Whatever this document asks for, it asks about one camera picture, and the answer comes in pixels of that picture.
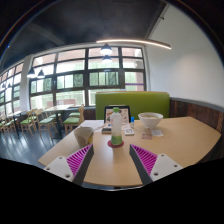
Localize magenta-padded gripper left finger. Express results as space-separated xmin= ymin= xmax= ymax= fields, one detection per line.
xmin=43 ymin=143 xmax=95 ymax=187

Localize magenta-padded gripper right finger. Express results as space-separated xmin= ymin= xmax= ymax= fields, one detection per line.
xmin=128 ymin=143 xmax=184 ymax=186

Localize clear green-capped drink bottle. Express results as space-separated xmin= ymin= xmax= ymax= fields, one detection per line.
xmin=110 ymin=106 xmax=124 ymax=146

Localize clear plastic sachet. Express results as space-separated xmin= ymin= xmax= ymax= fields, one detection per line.
xmin=140 ymin=133 xmax=153 ymax=141

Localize white paper napkin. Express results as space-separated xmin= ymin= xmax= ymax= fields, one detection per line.
xmin=151 ymin=128 xmax=165 ymax=138

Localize beige paper cup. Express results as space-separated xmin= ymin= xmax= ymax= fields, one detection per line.
xmin=73 ymin=126 xmax=95 ymax=148

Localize white ceramic bowl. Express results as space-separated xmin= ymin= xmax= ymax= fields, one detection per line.
xmin=137 ymin=112 xmax=164 ymax=130

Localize small white flat device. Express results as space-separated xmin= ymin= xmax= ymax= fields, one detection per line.
xmin=123 ymin=127 xmax=136 ymax=136

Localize flat round red coaster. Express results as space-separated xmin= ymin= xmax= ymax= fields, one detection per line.
xmin=107 ymin=139 xmax=125 ymax=149

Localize white printed paper sheets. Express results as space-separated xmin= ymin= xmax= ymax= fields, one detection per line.
xmin=79 ymin=119 xmax=105 ymax=132

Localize wooden green-seated chairs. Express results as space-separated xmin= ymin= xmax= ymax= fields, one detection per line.
xmin=0 ymin=103 xmax=86 ymax=136

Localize light wooden dining table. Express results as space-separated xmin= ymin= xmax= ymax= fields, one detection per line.
xmin=43 ymin=104 xmax=74 ymax=134

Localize small dark wallet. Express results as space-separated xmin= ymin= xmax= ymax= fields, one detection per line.
xmin=101 ymin=125 xmax=113 ymax=135

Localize black-framed tablet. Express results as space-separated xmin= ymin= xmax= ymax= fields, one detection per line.
xmin=103 ymin=105 xmax=131 ymax=125

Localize green upholstered bench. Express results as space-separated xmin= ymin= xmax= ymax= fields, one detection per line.
xmin=95 ymin=91 xmax=171 ymax=121

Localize dark pendant ceiling lamps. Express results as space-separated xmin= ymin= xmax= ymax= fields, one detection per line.
xmin=26 ymin=43 xmax=114 ymax=80

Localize curved linear ceiling light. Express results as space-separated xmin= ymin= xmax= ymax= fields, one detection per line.
xmin=95 ymin=38 xmax=172 ymax=50

